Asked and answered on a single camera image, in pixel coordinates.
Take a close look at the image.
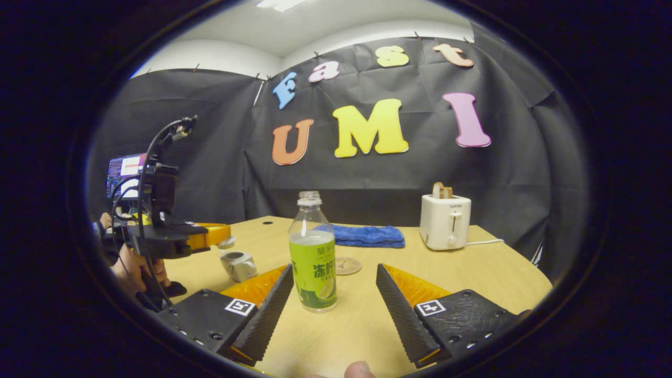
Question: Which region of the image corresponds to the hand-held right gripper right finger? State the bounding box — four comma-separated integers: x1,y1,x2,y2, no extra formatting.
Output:
376,262,531,368

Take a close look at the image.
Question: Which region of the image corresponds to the blue towel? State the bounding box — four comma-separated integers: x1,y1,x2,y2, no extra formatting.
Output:
330,224,406,249

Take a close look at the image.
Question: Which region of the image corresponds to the green label water bottle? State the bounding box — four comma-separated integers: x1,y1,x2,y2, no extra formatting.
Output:
288,191,338,313

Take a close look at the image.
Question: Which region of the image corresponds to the round wooden coaster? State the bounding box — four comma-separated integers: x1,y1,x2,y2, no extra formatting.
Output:
335,257,362,276

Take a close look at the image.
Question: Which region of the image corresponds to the white toaster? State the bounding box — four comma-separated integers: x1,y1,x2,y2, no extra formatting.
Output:
419,194,472,251

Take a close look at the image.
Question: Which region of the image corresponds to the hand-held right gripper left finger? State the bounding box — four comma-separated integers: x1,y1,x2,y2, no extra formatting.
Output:
155,264,295,367

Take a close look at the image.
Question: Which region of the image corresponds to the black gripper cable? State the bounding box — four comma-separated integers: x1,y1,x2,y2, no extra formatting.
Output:
110,115,198,310

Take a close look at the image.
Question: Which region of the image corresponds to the white ceramic teacup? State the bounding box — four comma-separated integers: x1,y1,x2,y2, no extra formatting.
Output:
219,251,258,283

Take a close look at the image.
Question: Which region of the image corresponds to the black backdrop cloth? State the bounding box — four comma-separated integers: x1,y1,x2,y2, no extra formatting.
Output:
87,31,591,281

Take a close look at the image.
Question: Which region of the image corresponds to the computer monitor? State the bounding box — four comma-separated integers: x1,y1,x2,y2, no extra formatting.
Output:
107,153,148,200

